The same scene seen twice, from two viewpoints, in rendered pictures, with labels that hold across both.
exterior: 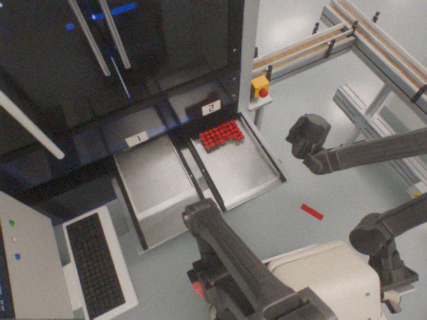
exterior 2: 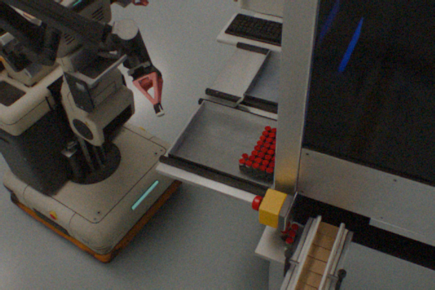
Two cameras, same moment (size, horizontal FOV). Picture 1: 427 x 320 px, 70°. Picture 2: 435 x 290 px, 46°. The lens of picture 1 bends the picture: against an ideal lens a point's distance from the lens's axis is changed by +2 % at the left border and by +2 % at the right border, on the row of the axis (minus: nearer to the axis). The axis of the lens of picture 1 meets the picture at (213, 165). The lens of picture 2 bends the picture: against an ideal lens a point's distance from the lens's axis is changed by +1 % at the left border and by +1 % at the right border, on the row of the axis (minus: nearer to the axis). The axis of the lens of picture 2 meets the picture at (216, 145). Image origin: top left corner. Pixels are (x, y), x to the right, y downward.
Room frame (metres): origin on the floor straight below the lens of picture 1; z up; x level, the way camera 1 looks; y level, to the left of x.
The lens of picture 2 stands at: (1.41, -0.82, 2.13)
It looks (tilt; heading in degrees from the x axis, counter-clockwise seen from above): 49 degrees down; 140
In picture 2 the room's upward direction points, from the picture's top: 5 degrees counter-clockwise
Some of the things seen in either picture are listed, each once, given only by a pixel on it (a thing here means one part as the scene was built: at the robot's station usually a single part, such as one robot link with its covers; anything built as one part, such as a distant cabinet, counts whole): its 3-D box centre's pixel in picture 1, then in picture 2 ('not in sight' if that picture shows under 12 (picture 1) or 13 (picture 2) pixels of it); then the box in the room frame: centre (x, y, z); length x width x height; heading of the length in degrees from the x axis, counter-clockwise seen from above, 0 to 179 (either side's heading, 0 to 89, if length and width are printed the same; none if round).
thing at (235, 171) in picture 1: (233, 158); (233, 143); (0.62, -0.09, 0.90); 0.34 x 0.26 x 0.04; 21
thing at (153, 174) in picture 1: (151, 169); (301, 85); (0.60, 0.27, 0.90); 0.34 x 0.26 x 0.04; 22
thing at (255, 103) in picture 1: (253, 96); (286, 243); (0.97, -0.23, 0.87); 0.14 x 0.13 x 0.02; 22
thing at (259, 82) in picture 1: (258, 86); (275, 209); (0.93, -0.24, 1.00); 0.08 x 0.07 x 0.07; 22
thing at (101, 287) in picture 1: (93, 261); (274, 32); (0.24, 0.51, 0.82); 0.40 x 0.14 x 0.02; 21
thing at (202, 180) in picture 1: (208, 193); (225, 98); (0.46, 0.03, 0.91); 0.14 x 0.03 x 0.06; 22
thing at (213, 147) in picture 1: (224, 142); (258, 149); (0.70, -0.06, 0.90); 0.18 x 0.02 x 0.05; 111
